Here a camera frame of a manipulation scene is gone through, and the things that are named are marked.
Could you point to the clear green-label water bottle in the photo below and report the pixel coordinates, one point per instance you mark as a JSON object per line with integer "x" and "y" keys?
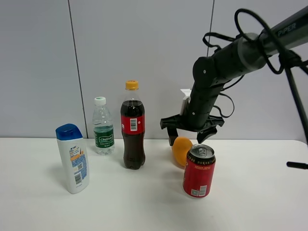
{"x": 103, "y": 127}

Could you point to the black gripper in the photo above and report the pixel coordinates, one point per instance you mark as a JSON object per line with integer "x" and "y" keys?
{"x": 201, "y": 122}

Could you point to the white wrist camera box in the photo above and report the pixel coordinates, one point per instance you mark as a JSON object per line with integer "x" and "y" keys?
{"x": 186, "y": 100}

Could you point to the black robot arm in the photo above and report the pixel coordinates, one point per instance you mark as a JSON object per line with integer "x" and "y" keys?
{"x": 245, "y": 53}

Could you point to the orange mango fruit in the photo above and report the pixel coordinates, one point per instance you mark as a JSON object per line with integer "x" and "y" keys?
{"x": 180, "y": 148}

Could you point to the black object at right edge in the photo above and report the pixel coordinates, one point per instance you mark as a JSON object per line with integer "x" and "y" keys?
{"x": 297, "y": 165}

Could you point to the red soda can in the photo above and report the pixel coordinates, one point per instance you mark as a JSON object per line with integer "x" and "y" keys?
{"x": 199, "y": 170}

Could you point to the cola bottle yellow cap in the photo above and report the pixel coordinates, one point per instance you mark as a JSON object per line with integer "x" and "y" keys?
{"x": 133, "y": 126}

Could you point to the white blue-capped shampoo bottle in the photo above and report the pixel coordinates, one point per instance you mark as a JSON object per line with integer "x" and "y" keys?
{"x": 73, "y": 153}

